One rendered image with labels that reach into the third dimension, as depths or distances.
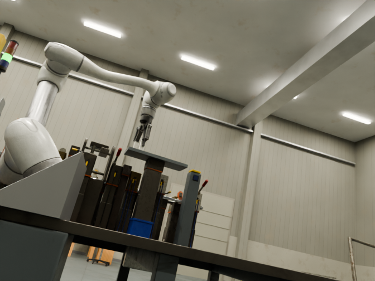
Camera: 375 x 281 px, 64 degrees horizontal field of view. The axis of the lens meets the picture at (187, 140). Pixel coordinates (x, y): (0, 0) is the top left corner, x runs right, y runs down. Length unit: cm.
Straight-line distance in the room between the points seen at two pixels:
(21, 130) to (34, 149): 9
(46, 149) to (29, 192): 21
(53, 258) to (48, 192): 22
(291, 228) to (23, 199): 1210
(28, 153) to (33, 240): 33
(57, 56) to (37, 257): 102
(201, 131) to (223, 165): 161
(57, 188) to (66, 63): 82
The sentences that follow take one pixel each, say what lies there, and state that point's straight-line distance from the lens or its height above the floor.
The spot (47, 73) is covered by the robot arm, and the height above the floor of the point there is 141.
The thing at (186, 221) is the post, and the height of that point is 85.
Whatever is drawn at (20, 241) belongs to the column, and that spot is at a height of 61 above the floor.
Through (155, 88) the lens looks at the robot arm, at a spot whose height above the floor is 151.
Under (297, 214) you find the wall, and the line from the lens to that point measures 1307.
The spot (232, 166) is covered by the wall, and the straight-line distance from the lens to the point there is 1195.
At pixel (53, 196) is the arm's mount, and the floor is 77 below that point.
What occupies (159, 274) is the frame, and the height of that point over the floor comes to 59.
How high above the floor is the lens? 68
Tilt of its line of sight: 20 degrees up
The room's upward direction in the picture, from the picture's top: 12 degrees clockwise
